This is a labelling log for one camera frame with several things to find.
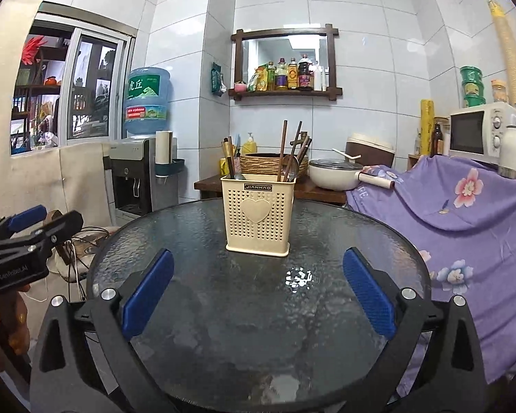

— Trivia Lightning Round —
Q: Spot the dark glass bottle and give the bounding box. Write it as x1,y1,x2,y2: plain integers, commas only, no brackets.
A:
431,123,444,157

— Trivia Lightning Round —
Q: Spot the beige plastic utensil holder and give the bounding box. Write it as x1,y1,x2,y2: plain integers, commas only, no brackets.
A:
220,174,295,258

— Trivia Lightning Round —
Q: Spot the purple floral cloth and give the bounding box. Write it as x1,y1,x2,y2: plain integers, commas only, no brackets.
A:
346,154,516,396

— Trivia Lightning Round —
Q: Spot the dark sauce bottle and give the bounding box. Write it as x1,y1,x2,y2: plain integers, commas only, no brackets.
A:
298,53,314,91

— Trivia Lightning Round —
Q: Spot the blue water jug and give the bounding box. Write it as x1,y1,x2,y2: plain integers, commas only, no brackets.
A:
122,66,174,139

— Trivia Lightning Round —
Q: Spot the yellow green packet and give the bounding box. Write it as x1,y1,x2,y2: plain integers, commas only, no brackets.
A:
247,66,270,93

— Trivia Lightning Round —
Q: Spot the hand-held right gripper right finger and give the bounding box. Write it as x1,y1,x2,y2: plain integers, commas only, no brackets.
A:
343,247,487,413

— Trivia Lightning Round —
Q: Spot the yellow roll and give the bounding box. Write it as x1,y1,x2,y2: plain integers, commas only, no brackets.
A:
420,99,435,156

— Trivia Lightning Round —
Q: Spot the large metal spoon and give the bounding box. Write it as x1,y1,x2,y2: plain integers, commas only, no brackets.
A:
282,153,299,182

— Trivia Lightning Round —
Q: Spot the tall sleeve of paper cups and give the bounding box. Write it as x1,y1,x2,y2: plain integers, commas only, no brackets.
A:
486,0,516,107

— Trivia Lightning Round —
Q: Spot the red artificial flower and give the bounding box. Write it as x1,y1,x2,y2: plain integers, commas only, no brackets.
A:
23,35,48,66

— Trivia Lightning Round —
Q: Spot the glass jar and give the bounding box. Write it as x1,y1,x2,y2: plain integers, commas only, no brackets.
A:
491,79,510,104

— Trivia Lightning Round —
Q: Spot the grey water dispenser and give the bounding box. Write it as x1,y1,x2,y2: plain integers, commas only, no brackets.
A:
109,138,178,221

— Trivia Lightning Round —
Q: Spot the wooden chair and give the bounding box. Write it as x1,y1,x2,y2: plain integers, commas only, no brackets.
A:
47,209,113,283

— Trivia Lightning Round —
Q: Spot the wooden side table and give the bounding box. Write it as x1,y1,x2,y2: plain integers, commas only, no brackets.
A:
193,173,348,206

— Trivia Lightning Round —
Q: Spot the white paper cup dispenser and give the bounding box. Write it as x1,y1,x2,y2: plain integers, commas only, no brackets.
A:
155,130,186,180

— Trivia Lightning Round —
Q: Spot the white bottle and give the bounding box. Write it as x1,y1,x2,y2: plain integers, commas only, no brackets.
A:
313,61,328,92

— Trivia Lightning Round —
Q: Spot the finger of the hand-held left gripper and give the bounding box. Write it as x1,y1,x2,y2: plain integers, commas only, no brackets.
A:
0,210,85,264
0,205,48,242

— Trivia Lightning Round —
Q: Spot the woven basket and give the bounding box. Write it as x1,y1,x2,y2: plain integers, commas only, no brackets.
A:
239,152,310,177

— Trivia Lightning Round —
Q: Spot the white microwave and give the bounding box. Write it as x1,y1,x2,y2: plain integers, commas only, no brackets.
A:
449,103,516,167

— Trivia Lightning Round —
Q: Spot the beige cloth cover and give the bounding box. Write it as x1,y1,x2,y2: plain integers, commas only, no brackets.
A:
11,143,118,231

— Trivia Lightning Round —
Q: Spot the brown wooden chopstick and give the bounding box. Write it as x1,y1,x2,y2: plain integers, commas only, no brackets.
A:
277,119,290,182
293,137,313,179
287,121,304,181

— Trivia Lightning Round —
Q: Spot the sliding window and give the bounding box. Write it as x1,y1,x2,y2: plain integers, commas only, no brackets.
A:
11,1,138,156

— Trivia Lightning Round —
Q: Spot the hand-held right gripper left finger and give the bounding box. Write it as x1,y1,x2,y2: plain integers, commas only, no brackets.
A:
29,248,177,413

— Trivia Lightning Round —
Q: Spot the person's left hand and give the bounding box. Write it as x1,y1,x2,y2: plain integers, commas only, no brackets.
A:
0,282,32,356

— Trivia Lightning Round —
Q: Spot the brown and white rice cooker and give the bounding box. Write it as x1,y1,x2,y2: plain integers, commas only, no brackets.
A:
345,133,395,168

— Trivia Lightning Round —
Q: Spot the wooden framed wall shelf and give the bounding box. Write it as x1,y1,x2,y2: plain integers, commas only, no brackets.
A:
228,23,344,102

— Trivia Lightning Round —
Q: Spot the black cable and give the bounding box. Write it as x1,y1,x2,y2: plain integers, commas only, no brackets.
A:
65,240,90,303

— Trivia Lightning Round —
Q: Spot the white canister with metal clasp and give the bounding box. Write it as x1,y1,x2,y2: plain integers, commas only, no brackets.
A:
498,113,516,178

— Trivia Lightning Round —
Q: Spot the white pan with lid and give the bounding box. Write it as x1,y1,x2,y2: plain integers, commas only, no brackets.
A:
308,159,395,192

